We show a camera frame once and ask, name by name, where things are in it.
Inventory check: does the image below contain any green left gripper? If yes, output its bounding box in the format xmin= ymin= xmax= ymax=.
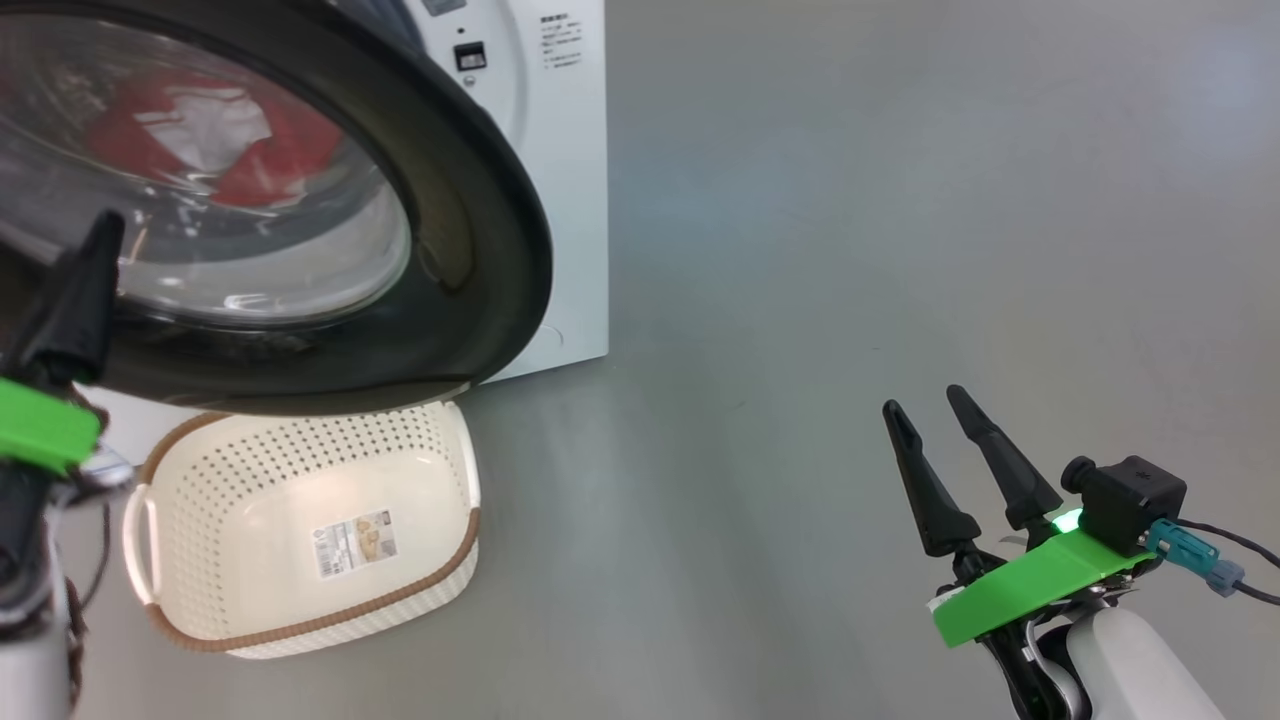
xmin=0 ymin=210 xmax=127 ymax=477

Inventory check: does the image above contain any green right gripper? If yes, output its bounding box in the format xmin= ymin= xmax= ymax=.
xmin=882 ymin=385 xmax=1166 ymax=650

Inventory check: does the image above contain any red garment with white stripes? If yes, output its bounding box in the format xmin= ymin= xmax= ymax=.
xmin=85 ymin=75 xmax=273 ymax=183

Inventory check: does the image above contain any black round glass washer door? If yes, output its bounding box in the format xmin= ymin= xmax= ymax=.
xmin=0 ymin=0 xmax=554 ymax=416

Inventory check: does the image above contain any white front-load washing machine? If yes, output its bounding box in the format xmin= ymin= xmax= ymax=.
xmin=75 ymin=0 xmax=609 ymax=466

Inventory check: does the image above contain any cream perforated laundry basket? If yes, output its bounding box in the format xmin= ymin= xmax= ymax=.
xmin=122 ymin=400 xmax=482 ymax=661

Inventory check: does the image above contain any paper basket label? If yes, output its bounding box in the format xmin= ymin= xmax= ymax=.
xmin=312 ymin=510 xmax=398 ymax=581

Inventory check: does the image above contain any small black text sticker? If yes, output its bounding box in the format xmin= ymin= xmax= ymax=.
xmin=540 ymin=14 xmax=583 ymax=69

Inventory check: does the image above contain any teal cable connector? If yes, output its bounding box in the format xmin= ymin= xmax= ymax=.
xmin=1145 ymin=518 xmax=1246 ymax=598

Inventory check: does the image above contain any thin black camera cable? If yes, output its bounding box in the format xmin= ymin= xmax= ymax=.
xmin=1180 ymin=518 xmax=1280 ymax=606

